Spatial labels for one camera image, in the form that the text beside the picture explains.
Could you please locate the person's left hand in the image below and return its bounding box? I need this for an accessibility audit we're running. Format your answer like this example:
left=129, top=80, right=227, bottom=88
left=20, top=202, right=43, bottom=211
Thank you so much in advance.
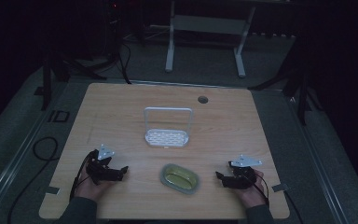
left=74, top=173, right=117, bottom=203

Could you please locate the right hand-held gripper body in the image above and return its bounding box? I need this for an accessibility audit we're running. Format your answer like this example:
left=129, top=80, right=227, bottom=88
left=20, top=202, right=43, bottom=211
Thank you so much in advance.
left=226, top=154, right=264, bottom=190

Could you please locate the grey oval soap dish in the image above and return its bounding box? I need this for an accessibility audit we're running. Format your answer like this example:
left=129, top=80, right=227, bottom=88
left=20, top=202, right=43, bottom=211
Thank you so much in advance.
left=158, top=162, right=200, bottom=196

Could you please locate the black square floor bracket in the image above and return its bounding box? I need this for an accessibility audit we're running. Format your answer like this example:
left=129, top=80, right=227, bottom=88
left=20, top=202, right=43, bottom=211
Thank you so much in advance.
left=47, top=109, right=71, bottom=123

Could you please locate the person's right hand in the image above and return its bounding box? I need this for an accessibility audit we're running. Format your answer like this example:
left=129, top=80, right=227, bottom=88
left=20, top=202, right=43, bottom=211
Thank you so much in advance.
left=236, top=169, right=269, bottom=209

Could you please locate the white table frame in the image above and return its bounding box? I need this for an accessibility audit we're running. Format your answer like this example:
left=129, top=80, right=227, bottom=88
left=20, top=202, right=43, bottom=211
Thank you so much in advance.
left=164, top=0, right=257, bottom=79

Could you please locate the white rack with handle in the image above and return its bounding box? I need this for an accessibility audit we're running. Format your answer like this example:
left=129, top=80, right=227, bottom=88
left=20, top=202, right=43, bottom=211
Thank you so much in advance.
left=143, top=106, right=195, bottom=149

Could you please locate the hand-held gripper cable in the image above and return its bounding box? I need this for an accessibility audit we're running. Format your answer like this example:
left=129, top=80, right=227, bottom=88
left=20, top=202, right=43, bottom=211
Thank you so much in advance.
left=69, top=150, right=95, bottom=202
left=248, top=172, right=306, bottom=224

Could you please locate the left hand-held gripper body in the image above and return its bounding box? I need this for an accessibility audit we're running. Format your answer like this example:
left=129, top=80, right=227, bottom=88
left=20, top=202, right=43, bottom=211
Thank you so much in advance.
left=86, top=143, right=121, bottom=186

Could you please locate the black hanging cable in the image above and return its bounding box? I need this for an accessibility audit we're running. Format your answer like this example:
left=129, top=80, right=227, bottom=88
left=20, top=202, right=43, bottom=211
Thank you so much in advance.
left=117, top=18, right=133, bottom=85

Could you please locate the left hand-held gripper cable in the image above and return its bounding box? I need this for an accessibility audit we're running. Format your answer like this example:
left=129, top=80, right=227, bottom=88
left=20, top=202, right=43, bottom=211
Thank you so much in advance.
left=69, top=150, right=95, bottom=202

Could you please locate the black metal stand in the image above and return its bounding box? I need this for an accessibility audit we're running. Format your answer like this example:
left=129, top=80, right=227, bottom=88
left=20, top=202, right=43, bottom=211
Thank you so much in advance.
left=247, top=36, right=324, bottom=127
left=34, top=46, right=120, bottom=112

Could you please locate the yellow soap bar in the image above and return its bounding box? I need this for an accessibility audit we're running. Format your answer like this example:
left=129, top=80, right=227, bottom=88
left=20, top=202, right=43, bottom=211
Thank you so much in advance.
left=163, top=166, right=198, bottom=189

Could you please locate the black floor cable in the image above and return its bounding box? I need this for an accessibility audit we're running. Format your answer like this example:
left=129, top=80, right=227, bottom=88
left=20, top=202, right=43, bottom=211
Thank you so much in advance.
left=7, top=135, right=61, bottom=224

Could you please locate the right hand-held gripper cable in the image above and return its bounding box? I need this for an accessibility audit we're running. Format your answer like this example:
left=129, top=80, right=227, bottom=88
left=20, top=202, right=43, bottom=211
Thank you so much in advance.
left=248, top=172, right=306, bottom=224

